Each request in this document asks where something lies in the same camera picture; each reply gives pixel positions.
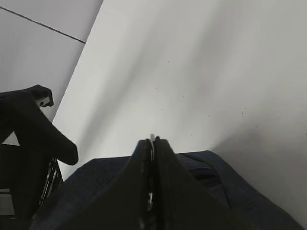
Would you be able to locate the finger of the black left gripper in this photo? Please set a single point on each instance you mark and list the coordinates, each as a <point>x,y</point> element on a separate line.
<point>20,113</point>

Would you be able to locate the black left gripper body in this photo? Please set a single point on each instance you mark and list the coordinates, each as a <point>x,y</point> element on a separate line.
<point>26,175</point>

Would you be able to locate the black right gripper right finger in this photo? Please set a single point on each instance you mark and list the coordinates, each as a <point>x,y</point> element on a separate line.
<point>179,201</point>

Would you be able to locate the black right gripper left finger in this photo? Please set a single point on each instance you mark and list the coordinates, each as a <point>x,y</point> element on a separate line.
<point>103,194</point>

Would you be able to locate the dark blue lunch bag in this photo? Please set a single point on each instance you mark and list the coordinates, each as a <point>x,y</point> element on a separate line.
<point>226,186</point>

